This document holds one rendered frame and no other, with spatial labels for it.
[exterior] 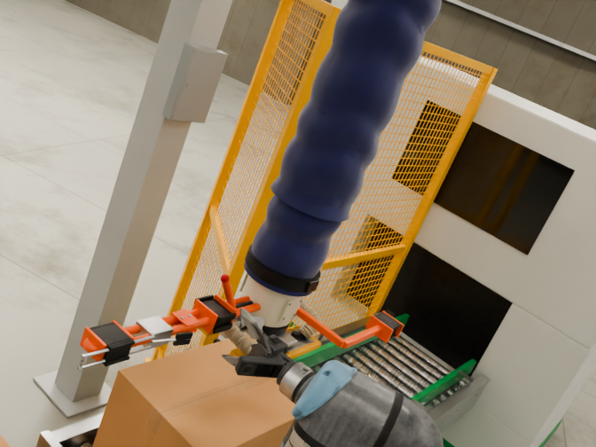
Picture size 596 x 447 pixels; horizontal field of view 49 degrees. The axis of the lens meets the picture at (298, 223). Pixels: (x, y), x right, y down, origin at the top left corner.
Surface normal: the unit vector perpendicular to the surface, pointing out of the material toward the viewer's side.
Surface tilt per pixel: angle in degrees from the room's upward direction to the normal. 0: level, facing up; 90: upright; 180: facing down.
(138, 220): 90
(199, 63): 90
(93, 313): 90
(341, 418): 72
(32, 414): 0
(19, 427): 0
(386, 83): 81
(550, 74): 90
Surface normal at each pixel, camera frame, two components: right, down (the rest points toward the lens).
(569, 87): -0.32, 0.22
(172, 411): 0.36, -0.87
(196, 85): 0.73, 0.48
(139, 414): -0.60, 0.05
